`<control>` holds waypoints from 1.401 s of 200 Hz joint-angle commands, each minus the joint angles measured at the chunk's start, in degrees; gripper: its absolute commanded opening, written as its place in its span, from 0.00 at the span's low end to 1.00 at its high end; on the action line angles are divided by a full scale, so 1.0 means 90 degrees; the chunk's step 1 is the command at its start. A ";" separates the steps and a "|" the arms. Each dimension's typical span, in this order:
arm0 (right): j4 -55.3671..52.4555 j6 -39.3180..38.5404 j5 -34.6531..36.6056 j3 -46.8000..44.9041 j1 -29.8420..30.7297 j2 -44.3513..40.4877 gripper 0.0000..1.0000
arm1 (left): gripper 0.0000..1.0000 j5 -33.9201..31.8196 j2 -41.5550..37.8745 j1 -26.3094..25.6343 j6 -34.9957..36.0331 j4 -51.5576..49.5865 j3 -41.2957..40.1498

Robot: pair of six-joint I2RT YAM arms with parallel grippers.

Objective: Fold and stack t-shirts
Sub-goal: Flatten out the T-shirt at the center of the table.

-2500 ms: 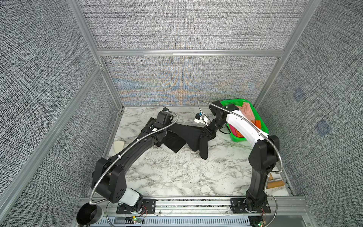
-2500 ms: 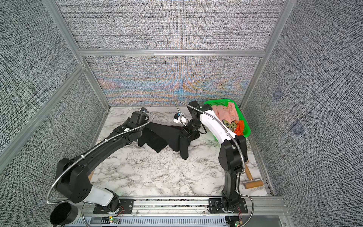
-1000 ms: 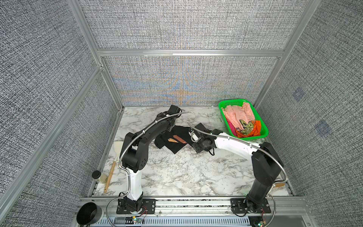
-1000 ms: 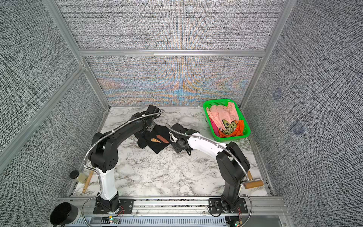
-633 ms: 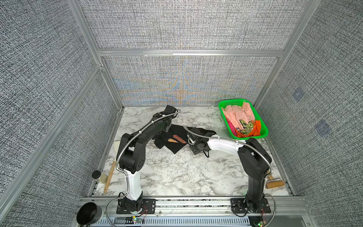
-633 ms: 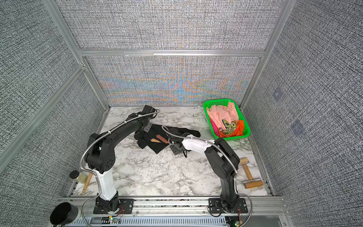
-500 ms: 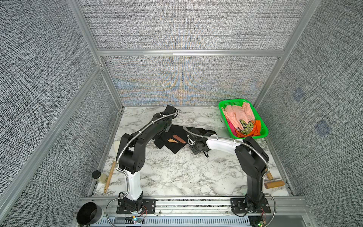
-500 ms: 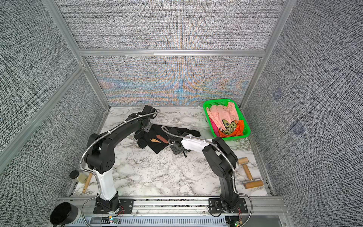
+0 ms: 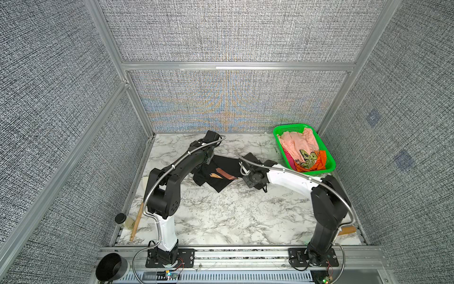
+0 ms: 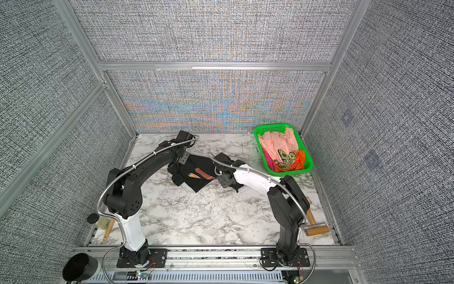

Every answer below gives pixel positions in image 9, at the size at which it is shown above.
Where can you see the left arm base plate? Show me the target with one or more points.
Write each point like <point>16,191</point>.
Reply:
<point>177,258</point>

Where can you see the black t-shirt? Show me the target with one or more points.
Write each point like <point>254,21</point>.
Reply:
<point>219,173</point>

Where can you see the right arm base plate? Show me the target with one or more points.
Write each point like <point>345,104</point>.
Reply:
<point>300,257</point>

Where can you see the small jar black lid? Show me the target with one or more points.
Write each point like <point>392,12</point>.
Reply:
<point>125,221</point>

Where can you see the wooden roller far right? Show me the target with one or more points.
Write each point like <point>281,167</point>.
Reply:
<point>348,230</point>

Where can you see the green plastic basket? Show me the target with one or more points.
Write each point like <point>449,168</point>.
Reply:
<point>279,130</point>

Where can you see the orange graphic t-shirt in basket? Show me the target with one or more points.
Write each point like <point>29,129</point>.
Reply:
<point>313,161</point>

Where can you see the pink t-shirt in basket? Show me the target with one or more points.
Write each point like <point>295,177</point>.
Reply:
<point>293,142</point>

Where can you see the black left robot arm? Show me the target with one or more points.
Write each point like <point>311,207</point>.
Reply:
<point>163,193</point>

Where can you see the aluminium frame of enclosure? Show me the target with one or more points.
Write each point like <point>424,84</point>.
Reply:
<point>30,220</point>

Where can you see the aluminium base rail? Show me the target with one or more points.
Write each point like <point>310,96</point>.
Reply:
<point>259,265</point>

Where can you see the white spatula wooden handle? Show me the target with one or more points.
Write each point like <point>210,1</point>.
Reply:
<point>144,182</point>

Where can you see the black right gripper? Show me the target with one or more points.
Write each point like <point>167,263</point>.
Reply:
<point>245,179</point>

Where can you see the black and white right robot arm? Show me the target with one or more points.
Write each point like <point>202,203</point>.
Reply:
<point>332,209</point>

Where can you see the magenta cloth in basket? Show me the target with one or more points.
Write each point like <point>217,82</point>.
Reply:
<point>290,160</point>

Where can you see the black cup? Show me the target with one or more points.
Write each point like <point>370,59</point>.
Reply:
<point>112,267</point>

